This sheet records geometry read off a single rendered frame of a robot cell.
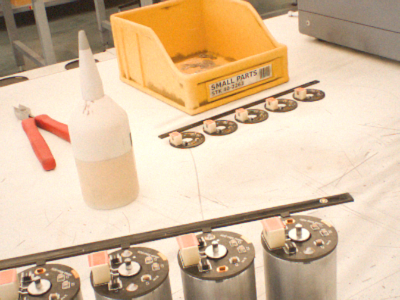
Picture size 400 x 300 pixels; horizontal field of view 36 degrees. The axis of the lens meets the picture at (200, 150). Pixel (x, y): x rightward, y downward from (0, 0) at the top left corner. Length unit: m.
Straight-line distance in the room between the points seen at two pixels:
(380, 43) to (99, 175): 0.29
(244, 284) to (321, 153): 0.21
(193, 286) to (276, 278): 0.03
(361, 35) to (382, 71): 0.04
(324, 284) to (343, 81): 0.32
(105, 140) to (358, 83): 0.24
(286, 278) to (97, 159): 0.17
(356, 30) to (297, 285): 0.38
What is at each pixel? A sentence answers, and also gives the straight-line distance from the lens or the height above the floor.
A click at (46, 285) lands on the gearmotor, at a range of 0.20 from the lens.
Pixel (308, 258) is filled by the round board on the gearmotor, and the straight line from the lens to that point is 0.19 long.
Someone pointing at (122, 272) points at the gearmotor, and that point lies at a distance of 0.20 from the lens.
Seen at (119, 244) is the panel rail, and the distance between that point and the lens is 0.21.
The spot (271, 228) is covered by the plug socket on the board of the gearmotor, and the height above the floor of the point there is 0.82.
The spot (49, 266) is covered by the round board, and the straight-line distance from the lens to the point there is 0.21.
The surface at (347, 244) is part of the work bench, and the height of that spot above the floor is 0.75.
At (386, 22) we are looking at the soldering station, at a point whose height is 0.79.
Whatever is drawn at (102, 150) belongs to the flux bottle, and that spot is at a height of 0.79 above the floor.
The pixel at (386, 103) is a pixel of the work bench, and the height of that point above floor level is 0.75.
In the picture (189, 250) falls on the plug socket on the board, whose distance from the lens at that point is 0.19.
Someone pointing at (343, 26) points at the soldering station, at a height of 0.78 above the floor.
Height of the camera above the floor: 0.93
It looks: 26 degrees down
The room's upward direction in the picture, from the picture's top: 6 degrees counter-clockwise
